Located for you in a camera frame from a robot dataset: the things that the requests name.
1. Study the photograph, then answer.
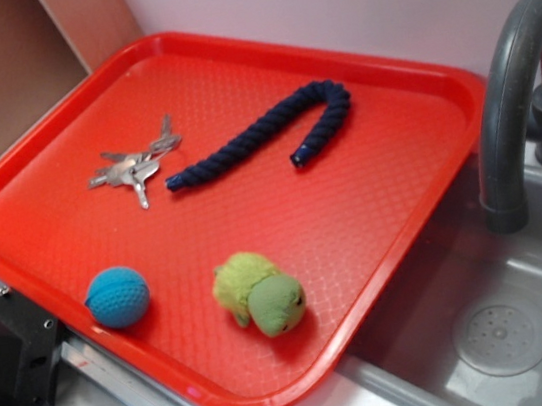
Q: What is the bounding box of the green plush turtle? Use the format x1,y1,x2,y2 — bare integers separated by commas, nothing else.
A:
212,252,307,338

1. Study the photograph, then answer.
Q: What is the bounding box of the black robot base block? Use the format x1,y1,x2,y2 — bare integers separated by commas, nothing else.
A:
0,291,63,406

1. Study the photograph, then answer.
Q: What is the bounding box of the red plastic tray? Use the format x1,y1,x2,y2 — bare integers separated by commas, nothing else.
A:
0,33,485,406

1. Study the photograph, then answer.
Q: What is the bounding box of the silver key bunch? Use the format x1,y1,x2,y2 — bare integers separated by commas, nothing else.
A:
87,114,182,210

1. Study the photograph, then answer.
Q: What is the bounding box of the blue textured ball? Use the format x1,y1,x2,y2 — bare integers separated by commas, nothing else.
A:
85,266,150,329

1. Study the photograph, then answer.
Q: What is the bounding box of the grey toy sink basin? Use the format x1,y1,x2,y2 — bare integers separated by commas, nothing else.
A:
339,159,542,406

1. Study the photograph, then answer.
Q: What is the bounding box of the grey curved faucet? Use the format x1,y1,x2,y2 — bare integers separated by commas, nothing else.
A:
478,0,542,234

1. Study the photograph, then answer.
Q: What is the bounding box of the dark blue rope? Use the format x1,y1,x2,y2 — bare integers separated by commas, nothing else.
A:
153,76,362,194

